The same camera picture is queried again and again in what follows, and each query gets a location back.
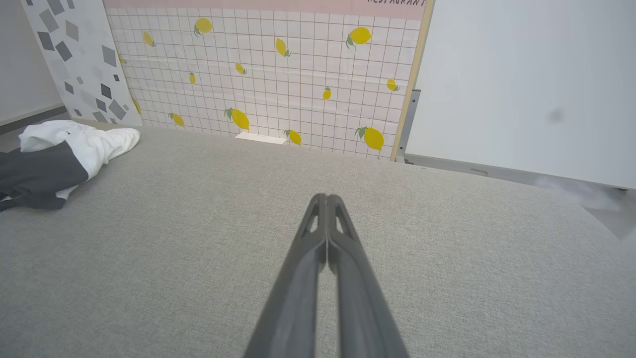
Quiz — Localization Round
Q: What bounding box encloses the grey fabric sofa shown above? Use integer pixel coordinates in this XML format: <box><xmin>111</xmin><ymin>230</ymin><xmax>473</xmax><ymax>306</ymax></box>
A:
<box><xmin>0</xmin><ymin>119</ymin><xmax>636</xmax><ymax>358</ymax></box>

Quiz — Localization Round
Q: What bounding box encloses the small white block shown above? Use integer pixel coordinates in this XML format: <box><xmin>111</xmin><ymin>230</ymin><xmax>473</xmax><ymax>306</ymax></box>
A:
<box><xmin>235</xmin><ymin>132</ymin><xmax>288</xmax><ymax>146</ymax></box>

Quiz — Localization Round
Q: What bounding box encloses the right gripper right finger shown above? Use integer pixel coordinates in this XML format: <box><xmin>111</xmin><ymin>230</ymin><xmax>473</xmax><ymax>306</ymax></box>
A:
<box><xmin>328</xmin><ymin>194</ymin><xmax>409</xmax><ymax>358</ymax></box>

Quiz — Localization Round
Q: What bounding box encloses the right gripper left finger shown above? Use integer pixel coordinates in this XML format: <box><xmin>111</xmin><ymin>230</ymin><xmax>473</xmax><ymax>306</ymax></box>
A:
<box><xmin>243</xmin><ymin>193</ymin><xmax>328</xmax><ymax>358</ymax></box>

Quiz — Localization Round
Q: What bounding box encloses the plain white board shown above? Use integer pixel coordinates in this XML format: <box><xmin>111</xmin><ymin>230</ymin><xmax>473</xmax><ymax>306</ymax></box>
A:
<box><xmin>405</xmin><ymin>0</ymin><xmax>636</xmax><ymax>190</ymax></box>

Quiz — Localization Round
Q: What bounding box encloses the lemon print tile panel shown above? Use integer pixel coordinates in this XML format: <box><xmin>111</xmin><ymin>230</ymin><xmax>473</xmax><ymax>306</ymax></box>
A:
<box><xmin>102</xmin><ymin>0</ymin><xmax>436</xmax><ymax>162</ymax></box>

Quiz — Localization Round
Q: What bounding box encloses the grey terrazzo pattern panel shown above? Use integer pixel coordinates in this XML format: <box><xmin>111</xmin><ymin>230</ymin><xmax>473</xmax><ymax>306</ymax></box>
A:
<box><xmin>20</xmin><ymin>0</ymin><xmax>145</xmax><ymax>127</ymax></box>

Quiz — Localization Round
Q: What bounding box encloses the white and black t-shirt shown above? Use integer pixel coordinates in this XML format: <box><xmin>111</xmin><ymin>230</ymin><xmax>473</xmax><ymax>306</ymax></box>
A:
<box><xmin>0</xmin><ymin>120</ymin><xmax>141</xmax><ymax>212</ymax></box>

